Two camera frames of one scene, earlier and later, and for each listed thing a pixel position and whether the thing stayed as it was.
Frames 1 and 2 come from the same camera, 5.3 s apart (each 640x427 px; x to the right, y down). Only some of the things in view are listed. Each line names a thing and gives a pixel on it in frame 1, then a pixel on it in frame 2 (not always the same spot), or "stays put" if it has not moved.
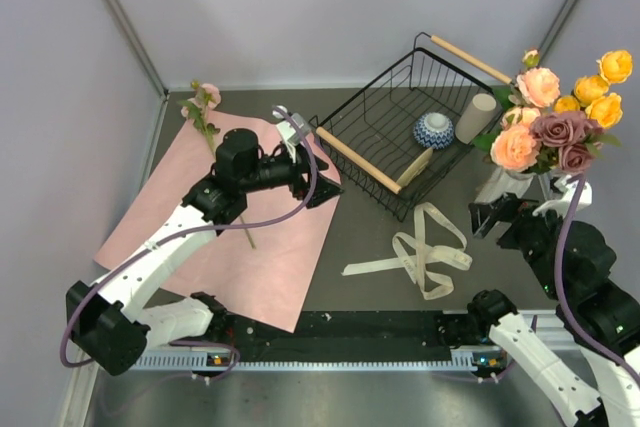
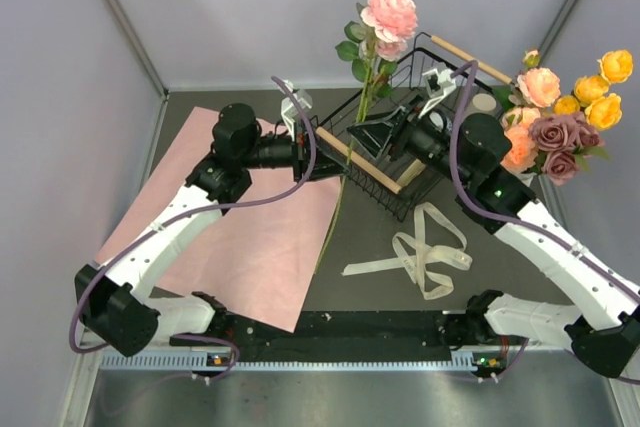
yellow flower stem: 591,91 stays put
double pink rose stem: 515,144 stays put
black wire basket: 400,134 stays put
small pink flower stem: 204,97 -> 378,39
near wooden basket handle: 360,161 stays put
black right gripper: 482,215 -> 375,135
